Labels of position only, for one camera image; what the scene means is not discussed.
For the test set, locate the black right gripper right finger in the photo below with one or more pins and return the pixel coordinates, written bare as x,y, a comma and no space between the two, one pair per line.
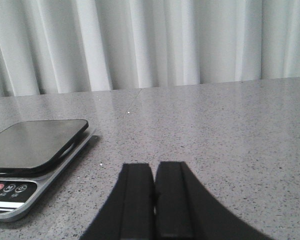
185,210

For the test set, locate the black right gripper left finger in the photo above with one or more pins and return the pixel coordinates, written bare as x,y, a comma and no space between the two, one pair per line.
128,213

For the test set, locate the digital kitchen scale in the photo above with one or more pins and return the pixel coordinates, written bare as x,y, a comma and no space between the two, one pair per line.
32,156

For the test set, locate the white curtain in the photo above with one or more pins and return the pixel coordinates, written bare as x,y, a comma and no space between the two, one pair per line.
64,46

